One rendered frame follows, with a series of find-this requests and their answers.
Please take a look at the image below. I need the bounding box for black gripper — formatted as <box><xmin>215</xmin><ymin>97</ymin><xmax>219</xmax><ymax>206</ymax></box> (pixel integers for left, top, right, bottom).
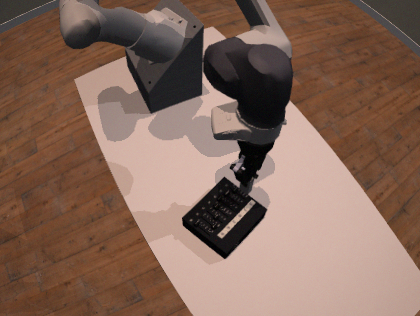
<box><xmin>230</xmin><ymin>140</ymin><xmax>275</xmax><ymax>195</ymax></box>

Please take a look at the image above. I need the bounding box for black lighting desk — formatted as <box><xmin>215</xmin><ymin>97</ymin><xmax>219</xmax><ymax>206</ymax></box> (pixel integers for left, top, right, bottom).
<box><xmin>182</xmin><ymin>177</ymin><xmax>267</xmax><ymax>259</ymax></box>

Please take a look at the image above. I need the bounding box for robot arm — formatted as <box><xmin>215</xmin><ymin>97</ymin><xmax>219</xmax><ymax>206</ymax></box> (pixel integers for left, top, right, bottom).
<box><xmin>59</xmin><ymin>0</ymin><xmax>293</xmax><ymax>145</ymax></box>

